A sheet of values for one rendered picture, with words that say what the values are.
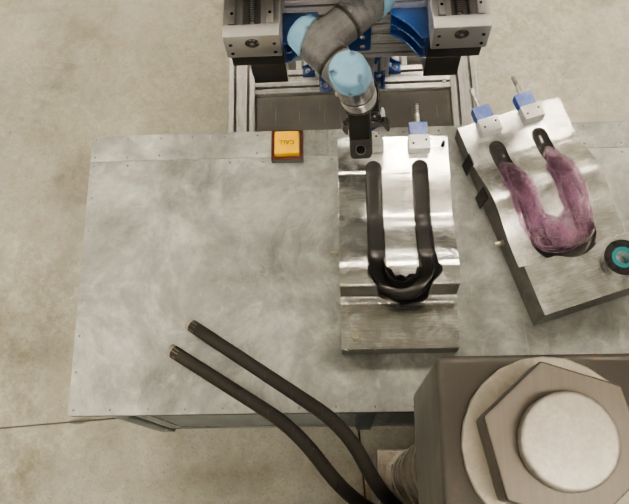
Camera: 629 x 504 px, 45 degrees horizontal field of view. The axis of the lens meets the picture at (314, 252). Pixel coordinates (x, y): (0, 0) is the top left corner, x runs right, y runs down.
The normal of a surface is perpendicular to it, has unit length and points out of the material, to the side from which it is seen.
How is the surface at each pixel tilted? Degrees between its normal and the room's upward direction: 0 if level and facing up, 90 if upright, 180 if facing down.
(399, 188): 3
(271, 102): 0
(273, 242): 0
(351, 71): 11
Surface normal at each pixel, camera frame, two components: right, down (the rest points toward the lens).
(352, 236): -0.04, -0.71
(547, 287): -0.05, -0.30
